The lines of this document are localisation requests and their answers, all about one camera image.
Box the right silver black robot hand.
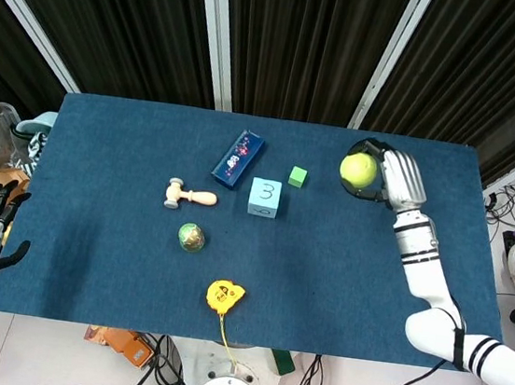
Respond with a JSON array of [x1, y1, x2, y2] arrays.
[[339, 136, 434, 217]]

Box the yellow tennis ball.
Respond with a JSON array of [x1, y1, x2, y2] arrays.
[[336, 149, 381, 192]]

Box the green gold foil ball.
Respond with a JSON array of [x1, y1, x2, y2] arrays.
[[175, 221, 208, 255]]

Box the small green cube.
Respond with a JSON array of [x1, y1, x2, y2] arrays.
[[286, 164, 311, 190]]

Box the striped green white cloth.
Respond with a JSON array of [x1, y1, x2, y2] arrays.
[[6, 124, 50, 177]]

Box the blue felt table mat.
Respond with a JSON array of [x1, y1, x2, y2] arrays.
[[0, 84, 515, 377]]

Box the pale teal cap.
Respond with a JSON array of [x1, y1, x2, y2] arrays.
[[14, 107, 60, 139]]

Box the black pleated curtain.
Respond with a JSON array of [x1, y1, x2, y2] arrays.
[[354, 0, 515, 190], [210, 0, 416, 135], [0, 0, 78, 120], [0, 0, 229, 111]]

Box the light blue numbered cube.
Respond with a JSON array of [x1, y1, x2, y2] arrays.
[[245, 176, 285, 221]]

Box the dark blue printed box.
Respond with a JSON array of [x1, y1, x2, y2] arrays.
[[208, 125, 267, 195]]

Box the orange device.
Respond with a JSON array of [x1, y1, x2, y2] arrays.
[[81, 323, 158, 371]]

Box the wooden toy hammer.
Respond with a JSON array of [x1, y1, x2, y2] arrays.
[[162, 176, 220, 215]]

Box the yellow tape measure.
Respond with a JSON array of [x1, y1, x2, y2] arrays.
[[197, 278, 250, 372]]

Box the dark green block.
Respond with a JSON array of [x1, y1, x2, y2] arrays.
[[268, 348, 298, 378]]

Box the white metal frame post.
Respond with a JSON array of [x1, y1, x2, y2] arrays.
[[0, 0, 92, 95], [183, 0, 245, 113], [347, 0, 425, 137]]

